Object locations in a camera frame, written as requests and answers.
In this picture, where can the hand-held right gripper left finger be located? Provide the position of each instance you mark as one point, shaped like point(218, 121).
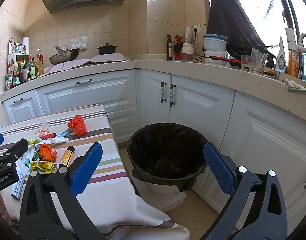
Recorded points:
point(86, 167)

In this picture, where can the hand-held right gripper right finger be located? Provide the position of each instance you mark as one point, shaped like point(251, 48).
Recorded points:
point(219, 167)

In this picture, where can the clear orange snack packet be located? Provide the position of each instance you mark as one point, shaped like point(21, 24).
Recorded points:
point(44, 132)

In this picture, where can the small red bottle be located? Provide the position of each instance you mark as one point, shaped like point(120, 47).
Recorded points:
point(49, 137)

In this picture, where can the red plastic bag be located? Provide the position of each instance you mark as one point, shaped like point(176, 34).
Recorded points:
point(79, 126)

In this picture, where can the white bin with black liner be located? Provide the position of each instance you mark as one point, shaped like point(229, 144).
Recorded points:
point(168, 150)

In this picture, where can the white teal printed tube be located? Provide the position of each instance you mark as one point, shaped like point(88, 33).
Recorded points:
point(21, 180)

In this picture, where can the pale green wrapper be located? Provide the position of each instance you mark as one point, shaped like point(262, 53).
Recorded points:
point(34, 142)

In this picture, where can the yellow black tube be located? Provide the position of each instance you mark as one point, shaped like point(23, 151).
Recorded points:
point(66, 157)

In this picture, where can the striped tablecloth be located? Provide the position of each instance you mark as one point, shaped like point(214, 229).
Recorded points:
point(110, 170)

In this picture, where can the orange crumpled wrapper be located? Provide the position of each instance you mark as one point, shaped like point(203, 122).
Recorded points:
point(48, 152)

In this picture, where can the yellow green wrapper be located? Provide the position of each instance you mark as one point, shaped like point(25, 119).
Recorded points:
point(44, 166)

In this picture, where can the white crumpled paper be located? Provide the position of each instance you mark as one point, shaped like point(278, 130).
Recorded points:
point(58, 141)

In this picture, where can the blue tube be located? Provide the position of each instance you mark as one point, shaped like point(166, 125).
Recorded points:
point(65, 132)

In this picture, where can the white kitchen cabinet unit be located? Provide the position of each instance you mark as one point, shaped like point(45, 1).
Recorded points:
point(200, 105)

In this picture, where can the cluster of condiment bottles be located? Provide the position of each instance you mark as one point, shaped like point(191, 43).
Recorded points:
point(30, 72)

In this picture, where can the paper towel roll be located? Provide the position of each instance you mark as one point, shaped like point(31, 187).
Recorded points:
point(25, 45)

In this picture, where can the pale stove cover cloth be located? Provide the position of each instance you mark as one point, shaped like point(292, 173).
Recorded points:
point(75, 65)

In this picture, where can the metal wok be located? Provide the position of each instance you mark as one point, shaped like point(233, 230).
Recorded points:
point(65, 56)

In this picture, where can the clear glass cup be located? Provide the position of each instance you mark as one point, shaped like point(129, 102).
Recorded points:
point(246, 63)

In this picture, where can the pale dish cloth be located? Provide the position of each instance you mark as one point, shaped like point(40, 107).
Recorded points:
point(294, 85)

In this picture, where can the white round container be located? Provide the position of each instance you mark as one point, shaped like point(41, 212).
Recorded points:
point(215, 55)

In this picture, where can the glass measuring cup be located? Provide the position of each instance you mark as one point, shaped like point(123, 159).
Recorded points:
point(259, 61)

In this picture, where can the black lidded pot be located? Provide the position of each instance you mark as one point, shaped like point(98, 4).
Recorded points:
point(106, 50)

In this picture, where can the white spray bottle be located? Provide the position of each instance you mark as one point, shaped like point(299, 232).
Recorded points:
point(281, 60)

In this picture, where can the red and black container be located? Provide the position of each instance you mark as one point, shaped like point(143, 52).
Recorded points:
point(178, 48)

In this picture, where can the orange bottle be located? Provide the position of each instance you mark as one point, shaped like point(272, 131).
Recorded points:
point(293, 63)

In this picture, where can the dark glass bottle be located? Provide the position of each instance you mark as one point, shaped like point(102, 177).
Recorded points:
point(170, 48)

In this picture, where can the clear food bag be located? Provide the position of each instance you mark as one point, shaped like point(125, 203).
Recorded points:
point(188, 35)

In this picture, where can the white chrome faucet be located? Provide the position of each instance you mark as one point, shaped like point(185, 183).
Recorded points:
point(291, 37)

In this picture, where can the dark mesh cloth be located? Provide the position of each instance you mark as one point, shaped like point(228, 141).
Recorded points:
point(227, 17)

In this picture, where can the bright window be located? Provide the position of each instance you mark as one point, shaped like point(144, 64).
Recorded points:
point(267, 5)

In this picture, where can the white wall hook rack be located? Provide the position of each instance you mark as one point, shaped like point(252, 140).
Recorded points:
point(84, 42)

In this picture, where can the white wall socket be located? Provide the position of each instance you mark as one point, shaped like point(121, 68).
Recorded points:
point(197, 28)

